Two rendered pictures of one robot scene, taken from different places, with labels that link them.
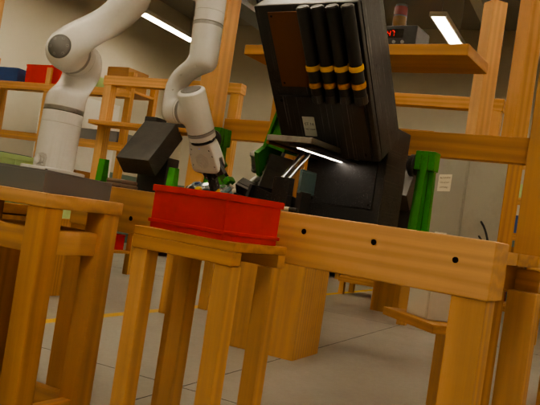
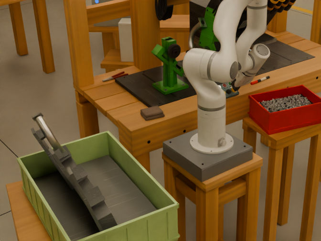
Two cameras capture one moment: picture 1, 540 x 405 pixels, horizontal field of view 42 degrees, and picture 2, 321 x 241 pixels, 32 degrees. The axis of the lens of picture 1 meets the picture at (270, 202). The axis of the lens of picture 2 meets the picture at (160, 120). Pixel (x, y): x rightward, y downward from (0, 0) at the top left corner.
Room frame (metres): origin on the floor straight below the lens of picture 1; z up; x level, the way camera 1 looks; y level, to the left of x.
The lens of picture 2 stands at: (1.36, 2.58, 2.19)
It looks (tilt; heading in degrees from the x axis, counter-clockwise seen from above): 29 degrees down; 298
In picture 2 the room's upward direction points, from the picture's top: 2 degrees counter-clockwise
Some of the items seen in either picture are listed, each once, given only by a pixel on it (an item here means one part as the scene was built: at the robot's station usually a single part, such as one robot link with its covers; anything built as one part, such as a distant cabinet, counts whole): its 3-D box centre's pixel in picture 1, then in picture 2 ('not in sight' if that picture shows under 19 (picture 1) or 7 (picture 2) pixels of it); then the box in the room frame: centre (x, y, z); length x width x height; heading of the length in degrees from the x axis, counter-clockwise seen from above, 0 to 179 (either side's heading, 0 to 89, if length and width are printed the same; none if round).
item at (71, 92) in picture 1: (75, 77); (204, 77); (2.17, 0.66, 1.22); 0.19 x 0.12 x 0.24; 172
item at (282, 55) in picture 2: not in sight; (218, 69); (2.42, -0.12, 0.89); 1.10 x 0.42 x 0.02; 58
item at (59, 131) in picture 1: (58, 142); (211, 124); (2.14, 0.67, 1.00); 0.19 x 0.19 x 0.18
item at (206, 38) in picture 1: (191, 74); (250, 38); (2.10, 0.29, 1.27); 0.16 x 0.09 x 0.30; 60
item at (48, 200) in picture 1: (48, 198); (211, 158); (2.14, 0.67, 0.83); 0.32 x 0.32 x 0.04; 61
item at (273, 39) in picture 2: (318, 150); (241, 33); (2.29, -0.13, 1.11); 0.39 x 0.16 x 0.03; 148
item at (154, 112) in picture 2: (121, 183); (152, 113); (2.50, 0.53, 0.91); 0.10 x 0.08 x 0.03; 48
